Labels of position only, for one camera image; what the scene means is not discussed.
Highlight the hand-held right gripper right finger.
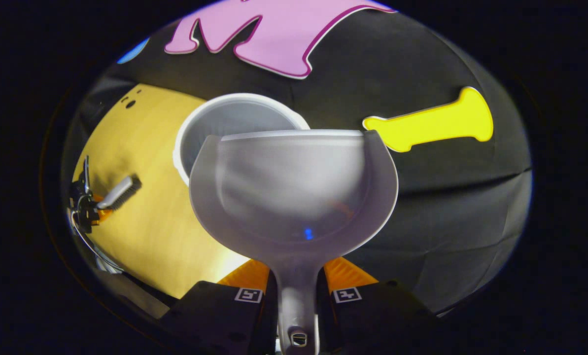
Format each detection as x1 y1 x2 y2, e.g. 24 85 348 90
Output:
316 256 440 355

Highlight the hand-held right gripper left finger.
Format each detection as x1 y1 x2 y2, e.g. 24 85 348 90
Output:
160 259 278 355

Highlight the grey dustpan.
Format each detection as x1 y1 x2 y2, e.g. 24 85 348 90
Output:
189 129 399 355

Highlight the white ribbed garbage bin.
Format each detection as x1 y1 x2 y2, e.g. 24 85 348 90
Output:
173 93 310 187

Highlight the yellow wooden desktop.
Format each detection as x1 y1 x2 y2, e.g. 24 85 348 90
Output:
72 83 284 300

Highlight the small grey broom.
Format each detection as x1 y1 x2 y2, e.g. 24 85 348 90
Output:
97 175 142 212

